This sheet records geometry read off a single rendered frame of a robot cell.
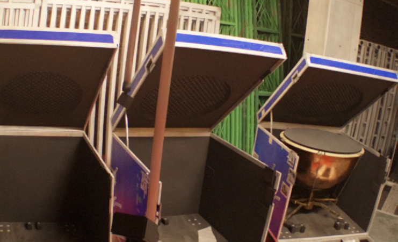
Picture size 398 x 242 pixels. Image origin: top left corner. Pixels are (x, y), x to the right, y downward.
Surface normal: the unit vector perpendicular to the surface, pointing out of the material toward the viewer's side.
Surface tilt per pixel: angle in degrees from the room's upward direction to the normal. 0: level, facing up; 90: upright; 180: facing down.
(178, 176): 90
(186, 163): 90
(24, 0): 87
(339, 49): 90
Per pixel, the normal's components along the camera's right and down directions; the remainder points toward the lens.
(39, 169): 0.44, 0.24
